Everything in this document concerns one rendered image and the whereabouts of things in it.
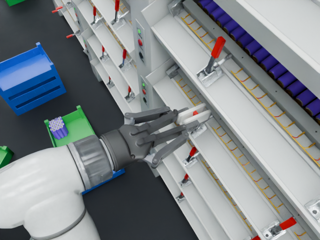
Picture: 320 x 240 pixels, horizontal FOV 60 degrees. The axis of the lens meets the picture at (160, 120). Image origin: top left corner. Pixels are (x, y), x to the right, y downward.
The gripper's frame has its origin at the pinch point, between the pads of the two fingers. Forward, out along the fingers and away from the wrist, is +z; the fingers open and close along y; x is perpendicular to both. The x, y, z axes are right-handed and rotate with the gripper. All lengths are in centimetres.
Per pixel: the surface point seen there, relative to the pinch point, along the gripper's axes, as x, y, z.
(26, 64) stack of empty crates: -69, -106, -25
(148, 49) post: 3.5, -19.0, -0.9
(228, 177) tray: -7.7, 13.3, 2.5
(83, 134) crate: -80, -56, -12
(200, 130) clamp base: -6.1, 1.0, 3.0
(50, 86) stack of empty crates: -75, -90, -18
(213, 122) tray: -5.4, 0.9, 6.7
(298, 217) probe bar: -2.6, 26.9, 6.6
